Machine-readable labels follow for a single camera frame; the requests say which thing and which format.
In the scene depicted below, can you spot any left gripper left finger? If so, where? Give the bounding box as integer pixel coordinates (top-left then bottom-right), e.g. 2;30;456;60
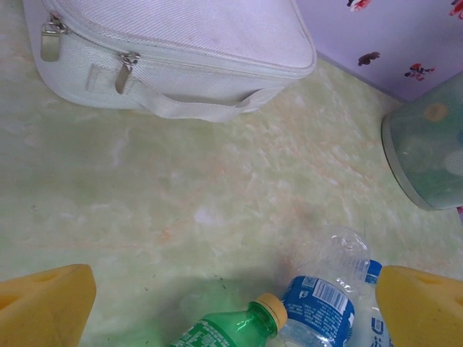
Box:
0;263;97;347

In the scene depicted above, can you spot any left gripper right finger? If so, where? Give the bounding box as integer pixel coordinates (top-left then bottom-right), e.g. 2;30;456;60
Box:
375;265;463;347

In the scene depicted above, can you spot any patterned blue-label bottle blue cap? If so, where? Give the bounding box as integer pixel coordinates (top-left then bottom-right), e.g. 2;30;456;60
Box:
363;259;394;347

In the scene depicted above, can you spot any blue-label bottle white cap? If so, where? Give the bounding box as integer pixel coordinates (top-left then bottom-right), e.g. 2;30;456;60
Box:
276;223;373;347

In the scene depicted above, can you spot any green labelled bottle yellow cap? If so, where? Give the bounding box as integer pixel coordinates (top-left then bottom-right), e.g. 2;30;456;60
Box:
168;292;289;347

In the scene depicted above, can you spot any grey translucent plastic bin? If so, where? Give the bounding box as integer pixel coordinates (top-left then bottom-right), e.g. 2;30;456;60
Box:
381;70;463;212

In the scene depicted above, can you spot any white zip fabric case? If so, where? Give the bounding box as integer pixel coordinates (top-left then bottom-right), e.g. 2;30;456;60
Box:
22;0;318;124

